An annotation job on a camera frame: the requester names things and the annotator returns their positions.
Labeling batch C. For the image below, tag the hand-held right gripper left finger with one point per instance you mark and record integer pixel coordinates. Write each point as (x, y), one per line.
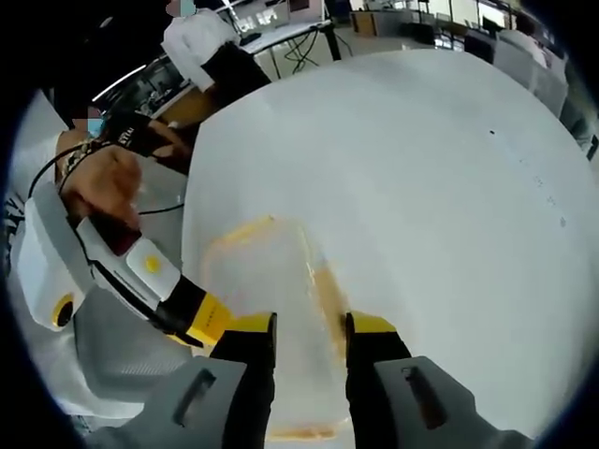
(234, 388)

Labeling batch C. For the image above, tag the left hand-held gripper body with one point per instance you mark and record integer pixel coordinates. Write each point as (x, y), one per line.
(49, 266)

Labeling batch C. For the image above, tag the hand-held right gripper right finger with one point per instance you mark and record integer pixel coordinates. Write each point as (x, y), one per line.
(388, 388)

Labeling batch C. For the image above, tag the clear plastic container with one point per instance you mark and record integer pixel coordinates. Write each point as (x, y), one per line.
(262, 280)

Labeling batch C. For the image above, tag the clear lid with yellow buckles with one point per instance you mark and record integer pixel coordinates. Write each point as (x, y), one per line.
(290, 290)

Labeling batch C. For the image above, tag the person's left hand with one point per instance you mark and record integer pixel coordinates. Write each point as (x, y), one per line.
(103, 187)

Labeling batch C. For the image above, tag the grey mesh chair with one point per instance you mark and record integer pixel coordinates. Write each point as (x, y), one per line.
(117, 369)

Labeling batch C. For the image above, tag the person's white printed shirt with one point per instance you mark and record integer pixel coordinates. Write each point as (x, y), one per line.
(33, 149)

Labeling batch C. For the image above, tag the dark printed cloth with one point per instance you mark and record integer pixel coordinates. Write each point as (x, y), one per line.
(140, 133)

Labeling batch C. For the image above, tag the cluttered wooden desk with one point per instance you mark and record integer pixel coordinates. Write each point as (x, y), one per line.
(173, 93)

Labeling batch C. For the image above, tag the white desk with black legs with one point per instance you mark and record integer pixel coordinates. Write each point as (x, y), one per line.
(285, 33)

